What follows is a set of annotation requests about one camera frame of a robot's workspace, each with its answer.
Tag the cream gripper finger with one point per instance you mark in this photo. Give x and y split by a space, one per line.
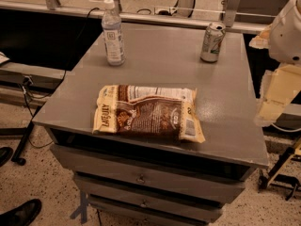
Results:
261 41
278 89

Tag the clear plastic water bottle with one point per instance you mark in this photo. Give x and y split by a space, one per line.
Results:
112 33

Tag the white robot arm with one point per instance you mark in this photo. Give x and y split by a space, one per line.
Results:
282 39

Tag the opened soda can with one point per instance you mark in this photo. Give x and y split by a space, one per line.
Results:
214 35

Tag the brown chip bag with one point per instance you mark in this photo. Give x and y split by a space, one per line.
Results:
148 111

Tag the grey drawer cabinet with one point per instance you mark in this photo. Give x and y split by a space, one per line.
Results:
161 181

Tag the metal railing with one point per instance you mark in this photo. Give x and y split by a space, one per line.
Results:
243 14

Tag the black stand leg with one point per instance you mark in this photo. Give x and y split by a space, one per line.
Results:
24 133

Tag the black shoe left edge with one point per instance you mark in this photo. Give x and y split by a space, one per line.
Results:
5 155

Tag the black shoe lower left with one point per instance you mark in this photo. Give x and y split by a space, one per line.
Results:
22 215

